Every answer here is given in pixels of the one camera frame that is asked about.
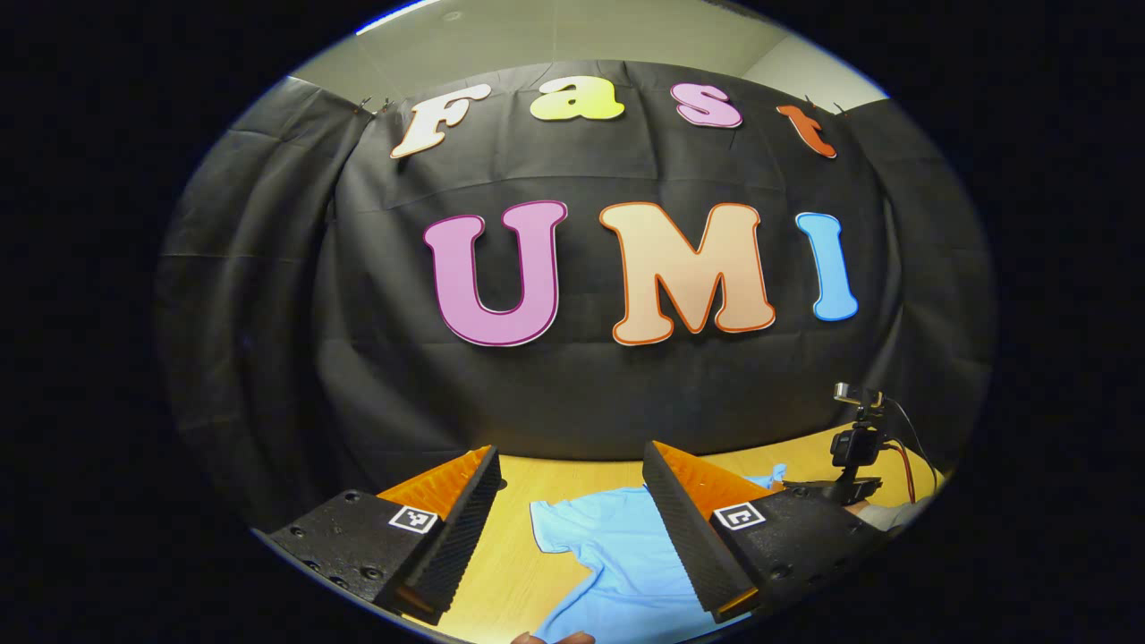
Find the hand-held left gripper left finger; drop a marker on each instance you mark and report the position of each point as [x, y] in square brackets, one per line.
[456, 537]

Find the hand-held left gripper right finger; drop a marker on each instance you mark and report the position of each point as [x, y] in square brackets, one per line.
[689, 537]

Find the light blue T-shirt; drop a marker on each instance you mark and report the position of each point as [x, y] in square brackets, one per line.
[617, 555]

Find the black backdrop cloth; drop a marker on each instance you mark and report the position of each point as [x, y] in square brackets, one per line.
[581, 385]

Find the small silver webcam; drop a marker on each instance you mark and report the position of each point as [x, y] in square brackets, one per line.
[857, 394]

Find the black camera stand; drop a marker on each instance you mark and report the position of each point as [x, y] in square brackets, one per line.
[841, 490]

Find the black action camera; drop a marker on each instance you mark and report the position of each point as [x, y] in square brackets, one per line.
[854, 449]

